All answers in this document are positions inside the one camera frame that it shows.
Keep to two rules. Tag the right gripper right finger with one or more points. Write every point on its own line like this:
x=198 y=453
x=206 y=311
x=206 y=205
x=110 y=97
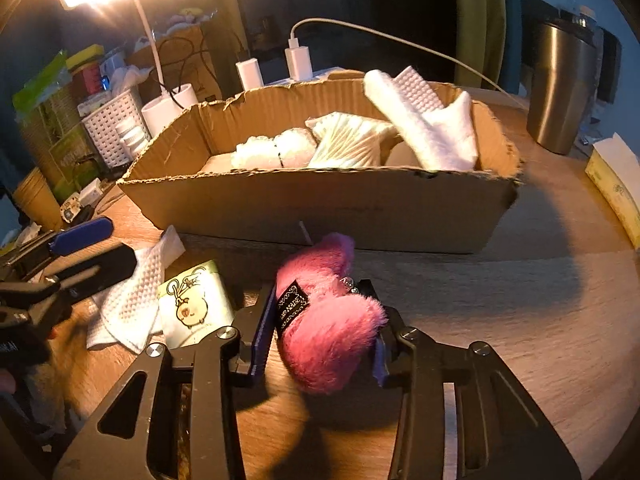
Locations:
x=502 y=433

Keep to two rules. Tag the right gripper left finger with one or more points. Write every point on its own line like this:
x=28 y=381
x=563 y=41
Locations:
x=133 y=433

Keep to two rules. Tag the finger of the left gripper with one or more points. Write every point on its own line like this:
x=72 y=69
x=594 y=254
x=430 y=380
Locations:
x=25 y=262
x=94 y=274

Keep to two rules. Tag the white embossed paper towel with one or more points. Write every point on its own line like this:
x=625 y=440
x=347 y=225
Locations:
x=127 y=312

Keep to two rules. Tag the pink fluffy plush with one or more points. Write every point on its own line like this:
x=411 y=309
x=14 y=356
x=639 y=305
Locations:
x=324 y=324

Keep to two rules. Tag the white cloth bag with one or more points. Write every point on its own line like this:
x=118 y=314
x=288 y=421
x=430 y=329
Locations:
x=347 y=141

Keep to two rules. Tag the person's left hand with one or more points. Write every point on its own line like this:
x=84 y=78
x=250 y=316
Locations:
x=7 y=382

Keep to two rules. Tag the stack of paper cups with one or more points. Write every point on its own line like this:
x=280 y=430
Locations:
x=37 y=201

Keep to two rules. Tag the brown cardboard box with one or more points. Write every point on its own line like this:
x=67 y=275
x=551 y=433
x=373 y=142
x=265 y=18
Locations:
x=403 y=209

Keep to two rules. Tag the white plastic basket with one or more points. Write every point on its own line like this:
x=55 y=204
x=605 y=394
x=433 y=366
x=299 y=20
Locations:
x=101 y=126

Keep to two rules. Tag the white pill bottle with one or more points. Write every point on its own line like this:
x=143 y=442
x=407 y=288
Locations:
x=132 y=136

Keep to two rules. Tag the green paper cup package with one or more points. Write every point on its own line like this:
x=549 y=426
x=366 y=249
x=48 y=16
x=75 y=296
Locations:
x=50 y=125

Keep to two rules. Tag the red thread spool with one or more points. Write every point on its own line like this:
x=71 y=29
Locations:
x=86 y=81

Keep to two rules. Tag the brown paper bag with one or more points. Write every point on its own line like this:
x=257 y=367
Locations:
x=185 y=59

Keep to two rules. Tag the yellow tissue pack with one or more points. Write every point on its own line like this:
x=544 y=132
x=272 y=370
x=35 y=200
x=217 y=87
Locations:
x=614 y=169

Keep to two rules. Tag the stainless steel tumbler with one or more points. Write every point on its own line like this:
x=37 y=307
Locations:
x=565 y=65

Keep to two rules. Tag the white charger with black cable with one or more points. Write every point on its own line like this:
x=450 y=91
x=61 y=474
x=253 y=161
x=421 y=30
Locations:
x=250 y=74

